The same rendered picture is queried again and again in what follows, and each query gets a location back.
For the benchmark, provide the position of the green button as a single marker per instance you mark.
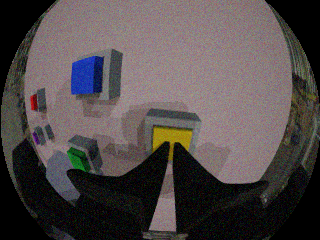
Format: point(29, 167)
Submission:
point(84, 154)

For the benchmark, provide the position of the blue button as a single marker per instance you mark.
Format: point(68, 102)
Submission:
point(96, 76)

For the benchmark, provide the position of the yellow button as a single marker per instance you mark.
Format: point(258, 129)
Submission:
point(173, 126)

